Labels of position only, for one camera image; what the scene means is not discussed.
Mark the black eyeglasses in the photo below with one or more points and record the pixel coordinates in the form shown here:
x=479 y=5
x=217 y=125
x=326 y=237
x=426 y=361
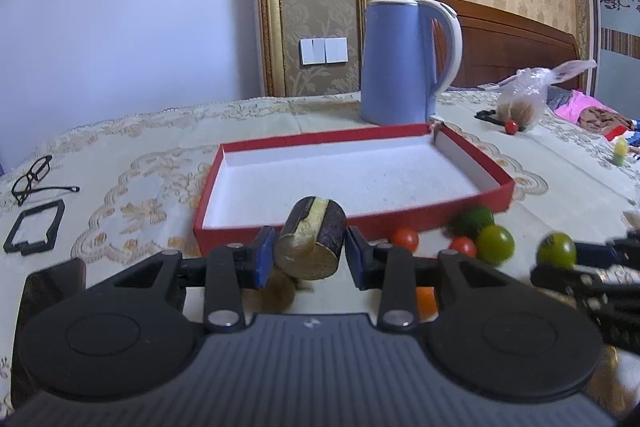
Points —
x=30 y=182

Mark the embroidered cream tablecloth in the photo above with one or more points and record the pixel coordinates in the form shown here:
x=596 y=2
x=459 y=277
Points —
x=135 y=183

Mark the black smartphone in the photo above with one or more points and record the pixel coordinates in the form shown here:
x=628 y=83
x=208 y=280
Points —
x=42 y=290

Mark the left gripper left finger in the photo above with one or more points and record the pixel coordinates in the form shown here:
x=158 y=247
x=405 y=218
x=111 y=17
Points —
x=141 y=327

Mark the white wall switch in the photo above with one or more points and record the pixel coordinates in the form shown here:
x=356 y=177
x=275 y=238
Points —
x=322 y=51

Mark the small yellow green bottle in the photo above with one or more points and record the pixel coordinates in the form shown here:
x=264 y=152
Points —
x=620 y=151

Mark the blue electric kettle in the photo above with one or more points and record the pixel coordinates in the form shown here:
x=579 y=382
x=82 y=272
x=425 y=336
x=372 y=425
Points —
x=412 y=51

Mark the far red cherry tomato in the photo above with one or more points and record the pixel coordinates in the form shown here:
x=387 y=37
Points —
x=511 y=127

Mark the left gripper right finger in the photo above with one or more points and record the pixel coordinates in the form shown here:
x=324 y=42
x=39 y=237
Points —
x=493 y=335

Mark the plastic bag of longans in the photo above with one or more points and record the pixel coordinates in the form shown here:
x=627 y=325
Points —
x=523 y=96

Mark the red cherry tomato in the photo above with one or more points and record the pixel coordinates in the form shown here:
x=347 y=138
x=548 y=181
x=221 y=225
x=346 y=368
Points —
x=464 y=245
x=405 y=237
x=511 y=127

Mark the green cucumber piece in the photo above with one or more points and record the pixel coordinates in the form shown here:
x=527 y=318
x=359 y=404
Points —
x=471 y=221

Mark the red shallow box lid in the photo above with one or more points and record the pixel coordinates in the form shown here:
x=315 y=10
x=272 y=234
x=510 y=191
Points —
x=417 y=176

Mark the green tomato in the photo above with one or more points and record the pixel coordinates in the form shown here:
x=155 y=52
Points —
x=494 y=245
x=557 y=249

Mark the black rectangular plastic frame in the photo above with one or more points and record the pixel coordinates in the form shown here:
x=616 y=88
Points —
x=35 y=230

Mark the wooden bed headboard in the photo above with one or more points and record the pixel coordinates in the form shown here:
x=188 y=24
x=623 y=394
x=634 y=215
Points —
x=497 y=43

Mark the purple sugarcane piece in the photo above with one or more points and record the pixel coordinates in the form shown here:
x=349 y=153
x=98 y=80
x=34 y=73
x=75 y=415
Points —
x=310 y=242

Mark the orange tangerine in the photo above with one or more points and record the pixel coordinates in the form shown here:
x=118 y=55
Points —
x=427 y=304

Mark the black frame under bag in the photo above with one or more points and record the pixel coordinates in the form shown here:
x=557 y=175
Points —
x=490 y=116

